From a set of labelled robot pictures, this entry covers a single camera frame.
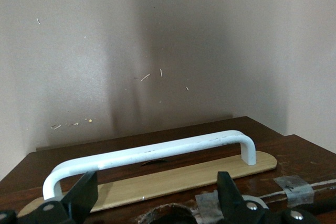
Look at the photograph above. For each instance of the grey tape strip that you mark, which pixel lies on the grey tape strip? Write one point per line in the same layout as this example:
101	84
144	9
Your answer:
294	188
207	203

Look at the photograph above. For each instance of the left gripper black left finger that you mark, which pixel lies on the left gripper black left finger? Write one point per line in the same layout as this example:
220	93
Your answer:
78	197

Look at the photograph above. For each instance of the dark brown wooden cabinet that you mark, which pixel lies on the dark brown wooden cabinet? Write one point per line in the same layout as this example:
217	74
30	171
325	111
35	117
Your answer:
315	161

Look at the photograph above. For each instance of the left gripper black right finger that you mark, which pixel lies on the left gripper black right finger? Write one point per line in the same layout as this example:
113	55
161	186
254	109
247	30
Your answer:
231	203

